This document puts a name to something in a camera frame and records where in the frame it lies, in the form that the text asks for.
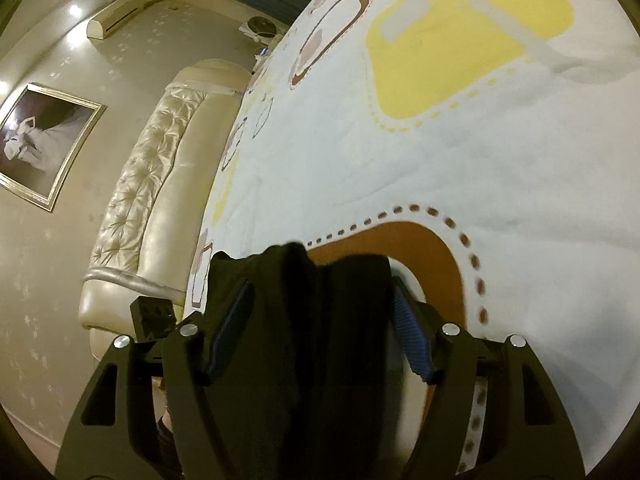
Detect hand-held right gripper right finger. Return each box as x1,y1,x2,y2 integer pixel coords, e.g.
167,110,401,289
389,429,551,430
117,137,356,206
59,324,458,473
392,275,586,480

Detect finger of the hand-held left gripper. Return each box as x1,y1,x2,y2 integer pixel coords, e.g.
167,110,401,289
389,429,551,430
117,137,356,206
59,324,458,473
130,296,177,345

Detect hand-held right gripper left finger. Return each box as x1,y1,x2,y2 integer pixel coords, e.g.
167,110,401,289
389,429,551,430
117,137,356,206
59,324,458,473
55,280,256,480

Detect black pants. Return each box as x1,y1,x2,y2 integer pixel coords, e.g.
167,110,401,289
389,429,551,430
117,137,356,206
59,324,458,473
207,242,407,480

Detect cream tufted leather headboard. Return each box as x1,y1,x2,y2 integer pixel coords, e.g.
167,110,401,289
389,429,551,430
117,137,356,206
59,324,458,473
80,57,253,361

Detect printed white bed sheet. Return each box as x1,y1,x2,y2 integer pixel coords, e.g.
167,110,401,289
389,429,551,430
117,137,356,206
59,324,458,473
185,0,640,480

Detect small white fan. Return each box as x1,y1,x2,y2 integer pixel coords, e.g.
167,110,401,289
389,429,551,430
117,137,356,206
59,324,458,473
245,16,279,47

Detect white air conditioner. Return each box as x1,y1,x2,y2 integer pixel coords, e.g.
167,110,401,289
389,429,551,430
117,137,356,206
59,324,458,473
86,0,171,41

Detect silver framed wall picture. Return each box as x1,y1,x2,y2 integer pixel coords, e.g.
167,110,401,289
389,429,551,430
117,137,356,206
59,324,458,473
0,82,108,213

